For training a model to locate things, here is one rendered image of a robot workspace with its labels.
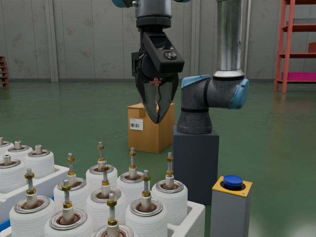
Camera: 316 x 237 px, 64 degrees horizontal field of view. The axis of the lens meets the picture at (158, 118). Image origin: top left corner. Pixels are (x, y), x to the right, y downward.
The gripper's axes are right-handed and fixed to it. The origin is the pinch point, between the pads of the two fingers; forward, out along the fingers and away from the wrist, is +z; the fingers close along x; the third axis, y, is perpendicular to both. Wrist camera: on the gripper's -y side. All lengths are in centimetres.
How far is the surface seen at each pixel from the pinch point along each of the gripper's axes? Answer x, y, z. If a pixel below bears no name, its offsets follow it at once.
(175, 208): -5.6, 3.1, 24.3
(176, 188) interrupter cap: -7.2, 6.0, 20.5
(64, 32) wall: -13, 1081, -136
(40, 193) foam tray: 28, 39, 31
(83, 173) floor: 11, 84, 47
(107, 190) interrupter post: 10.1, 8.1, 18.7
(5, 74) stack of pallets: 161, 779, 16
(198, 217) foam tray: -12.5, 3.1, 28.5
